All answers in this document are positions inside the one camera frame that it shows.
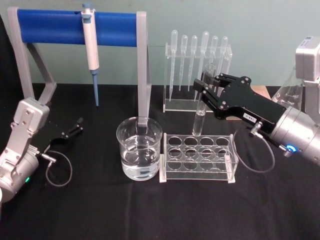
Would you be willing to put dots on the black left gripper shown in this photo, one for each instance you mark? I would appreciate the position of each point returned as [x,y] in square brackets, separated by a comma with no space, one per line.
[47,136]

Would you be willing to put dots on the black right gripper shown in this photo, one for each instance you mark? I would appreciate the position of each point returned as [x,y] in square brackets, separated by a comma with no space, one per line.
[247,105]

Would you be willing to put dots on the clear glass test tube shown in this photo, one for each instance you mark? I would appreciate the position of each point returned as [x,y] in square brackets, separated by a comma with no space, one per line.
[198,122]

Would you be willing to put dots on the clear plastic transfer pipette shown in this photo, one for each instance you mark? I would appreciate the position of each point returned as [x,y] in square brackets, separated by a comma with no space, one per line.
[173,41]
[205,41]
[183,43]
[214,45]
[224,46]
[193,45]

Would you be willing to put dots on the brown cardboard piece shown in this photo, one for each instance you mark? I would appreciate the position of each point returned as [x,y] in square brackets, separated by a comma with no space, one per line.
[261,92]

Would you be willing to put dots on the clear acrylic dropper rack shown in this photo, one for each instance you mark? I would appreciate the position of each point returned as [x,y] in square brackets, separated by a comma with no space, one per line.
[175,106]

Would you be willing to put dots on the glass beaker with water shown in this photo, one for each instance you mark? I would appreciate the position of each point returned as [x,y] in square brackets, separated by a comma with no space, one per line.
[140,160]

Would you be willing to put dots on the clear glass conical flask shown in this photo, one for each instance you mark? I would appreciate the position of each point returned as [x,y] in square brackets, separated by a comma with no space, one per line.
[291,95]

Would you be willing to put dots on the clear acrylic test tube rack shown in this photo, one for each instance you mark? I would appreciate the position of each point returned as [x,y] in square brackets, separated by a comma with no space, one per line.
[197,160]

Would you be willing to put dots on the white and blue pipette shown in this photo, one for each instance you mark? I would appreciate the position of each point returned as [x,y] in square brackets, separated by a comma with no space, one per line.
[90,42]

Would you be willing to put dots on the grey stand with blue bar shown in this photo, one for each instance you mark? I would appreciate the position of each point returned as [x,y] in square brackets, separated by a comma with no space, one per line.
[50,26]

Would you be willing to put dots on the black table cloth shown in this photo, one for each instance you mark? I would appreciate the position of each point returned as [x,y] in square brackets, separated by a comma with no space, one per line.
[160,207]

